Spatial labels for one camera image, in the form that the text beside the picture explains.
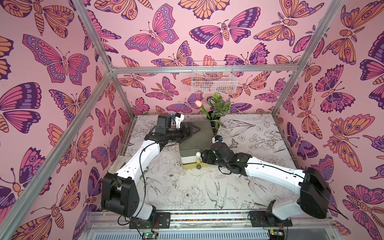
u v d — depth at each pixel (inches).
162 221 28.9
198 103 35.1
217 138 29.1
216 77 37.6
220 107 35.3
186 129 27.7
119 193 16.6
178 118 29.5
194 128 28.7
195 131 28.6
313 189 15.9
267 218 25.6
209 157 25.5
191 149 30.4
